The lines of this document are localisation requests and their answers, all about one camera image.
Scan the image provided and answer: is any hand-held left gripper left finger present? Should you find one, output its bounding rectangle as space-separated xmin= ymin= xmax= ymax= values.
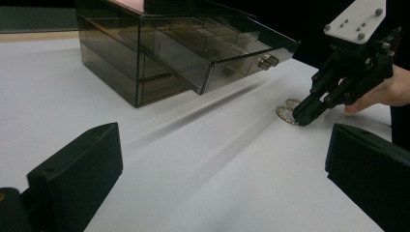
xmin=27 ymin=122 xmax=124 ymax=232

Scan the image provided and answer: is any smoky acrylic compartment drawer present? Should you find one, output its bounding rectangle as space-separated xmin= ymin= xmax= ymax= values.
xmin=138 ymin=13 xmax=301 ymax=97

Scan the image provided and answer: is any gold jewelled bracelet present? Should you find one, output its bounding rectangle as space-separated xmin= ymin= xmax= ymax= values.
xmin=275 ymin=97 xmax=304 ymax=127

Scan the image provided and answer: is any smoky acrylic drawer box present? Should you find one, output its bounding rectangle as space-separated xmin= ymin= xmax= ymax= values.
xmin=75 ymin=0 xmax=301 ymax=109

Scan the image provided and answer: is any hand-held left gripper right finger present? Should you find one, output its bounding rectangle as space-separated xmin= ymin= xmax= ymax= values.
xmin=324 ymin=123 xmax=410 ymax=232

